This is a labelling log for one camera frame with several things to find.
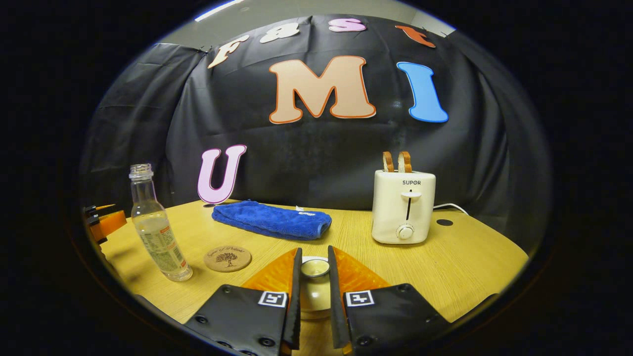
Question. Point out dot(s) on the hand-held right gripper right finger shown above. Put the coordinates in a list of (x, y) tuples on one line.
[(335, 296)]

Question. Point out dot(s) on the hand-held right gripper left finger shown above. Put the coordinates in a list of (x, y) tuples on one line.
[(295, 296)]

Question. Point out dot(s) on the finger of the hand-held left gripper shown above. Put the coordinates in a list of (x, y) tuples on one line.
[(111, 221)]

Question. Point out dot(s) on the cream teacup lid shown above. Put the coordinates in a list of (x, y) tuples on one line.
[(315, 291)]

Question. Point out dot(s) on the clear glass water bottle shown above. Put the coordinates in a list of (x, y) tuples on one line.
[(156, 232)]

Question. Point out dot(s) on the round wooden coaster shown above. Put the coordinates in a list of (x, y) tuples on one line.
[(227, 258)]

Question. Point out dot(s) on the blue towel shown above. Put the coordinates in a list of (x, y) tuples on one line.
[(272, 220)]

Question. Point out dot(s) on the white toaster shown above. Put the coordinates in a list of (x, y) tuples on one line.
[(403, 207)]

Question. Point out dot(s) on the black backdrop cloth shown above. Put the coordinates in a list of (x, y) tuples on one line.
[(321, 148)]

